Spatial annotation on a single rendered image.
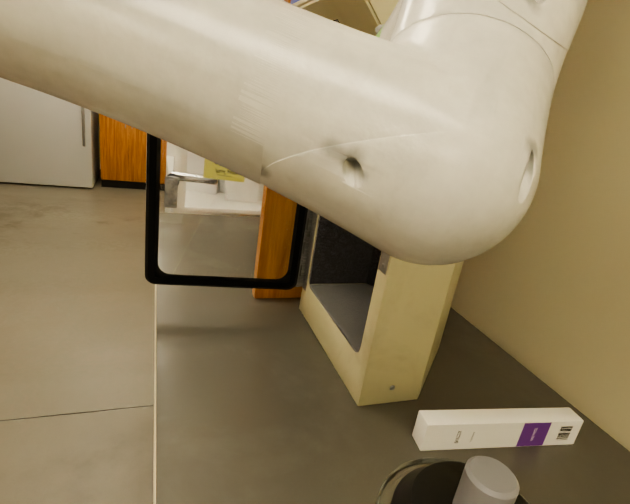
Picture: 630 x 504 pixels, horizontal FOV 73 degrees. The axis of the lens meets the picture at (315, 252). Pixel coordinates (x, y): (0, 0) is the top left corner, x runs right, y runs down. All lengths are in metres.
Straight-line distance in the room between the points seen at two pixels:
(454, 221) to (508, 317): 0.85
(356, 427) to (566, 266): 0.51
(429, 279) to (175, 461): 0.41
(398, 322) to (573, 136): 0.52
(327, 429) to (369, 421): 0.07
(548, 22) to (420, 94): 0.09
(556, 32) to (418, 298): 0.45
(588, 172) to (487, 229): 0.72
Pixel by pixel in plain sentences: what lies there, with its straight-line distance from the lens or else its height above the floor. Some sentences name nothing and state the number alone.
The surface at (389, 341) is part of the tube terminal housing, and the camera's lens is 0.67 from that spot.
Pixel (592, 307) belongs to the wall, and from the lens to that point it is 0.92.
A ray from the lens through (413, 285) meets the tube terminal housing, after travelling 0.64.
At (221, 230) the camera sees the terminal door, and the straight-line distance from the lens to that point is 0.86.
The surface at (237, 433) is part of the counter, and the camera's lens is 0.64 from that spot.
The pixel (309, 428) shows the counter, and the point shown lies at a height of 0.94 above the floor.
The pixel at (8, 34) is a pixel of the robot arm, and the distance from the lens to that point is 0.26.
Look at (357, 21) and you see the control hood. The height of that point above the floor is 1.47.
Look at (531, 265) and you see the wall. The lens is 1.00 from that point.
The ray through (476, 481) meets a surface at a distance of 0.27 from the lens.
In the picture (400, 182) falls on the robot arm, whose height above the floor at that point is 1.35.
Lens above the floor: 1.38
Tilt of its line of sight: 20 degrees down
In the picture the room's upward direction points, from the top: 9 degrees clockwise
